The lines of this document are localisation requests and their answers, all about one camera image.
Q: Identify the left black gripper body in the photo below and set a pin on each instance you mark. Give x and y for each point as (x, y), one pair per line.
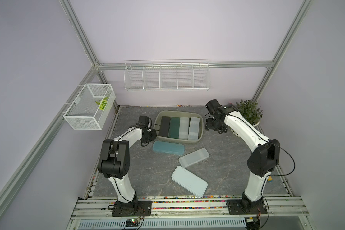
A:
(151, 135)

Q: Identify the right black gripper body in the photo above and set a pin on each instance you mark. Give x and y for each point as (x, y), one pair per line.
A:
(212, 123)

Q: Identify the black pencil case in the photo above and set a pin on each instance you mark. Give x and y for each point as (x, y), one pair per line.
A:
(164, 126)

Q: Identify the teal blue pencil case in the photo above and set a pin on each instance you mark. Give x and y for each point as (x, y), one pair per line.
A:
(168, 148)

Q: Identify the dark green pencil case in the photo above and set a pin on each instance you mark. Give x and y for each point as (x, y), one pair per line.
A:
(174, 127)

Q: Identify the translucent pencil case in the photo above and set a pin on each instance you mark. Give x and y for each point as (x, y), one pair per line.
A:
(194, 157)
(184, 128)
(194, 128)

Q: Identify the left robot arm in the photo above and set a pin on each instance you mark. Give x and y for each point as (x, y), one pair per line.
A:
(114, 161)

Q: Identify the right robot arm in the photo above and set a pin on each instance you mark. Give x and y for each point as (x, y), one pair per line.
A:
(265, 152)

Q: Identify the olive green storage box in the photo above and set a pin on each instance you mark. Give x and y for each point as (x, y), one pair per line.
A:
(179, 114)

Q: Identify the large pale blue case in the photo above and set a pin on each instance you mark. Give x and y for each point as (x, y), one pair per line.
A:
(189, 181)

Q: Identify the potted green plant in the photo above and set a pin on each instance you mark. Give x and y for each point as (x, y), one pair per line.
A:
(250, 111)

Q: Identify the green leaf toy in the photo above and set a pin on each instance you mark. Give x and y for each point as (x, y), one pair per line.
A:
(103, 104)

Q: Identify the white wire shelf basket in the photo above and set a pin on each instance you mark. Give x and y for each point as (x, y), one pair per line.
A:
(167, 76)

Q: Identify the white mesh wall basket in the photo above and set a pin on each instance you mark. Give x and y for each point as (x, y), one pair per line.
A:
(83, 113)

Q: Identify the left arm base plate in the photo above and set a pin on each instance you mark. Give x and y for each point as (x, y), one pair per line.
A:
(132, 209)

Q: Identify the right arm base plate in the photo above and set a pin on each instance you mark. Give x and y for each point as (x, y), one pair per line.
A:
(246, 207)

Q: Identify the aluminium rail frame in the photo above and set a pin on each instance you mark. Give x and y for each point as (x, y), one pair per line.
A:
(191, 213)

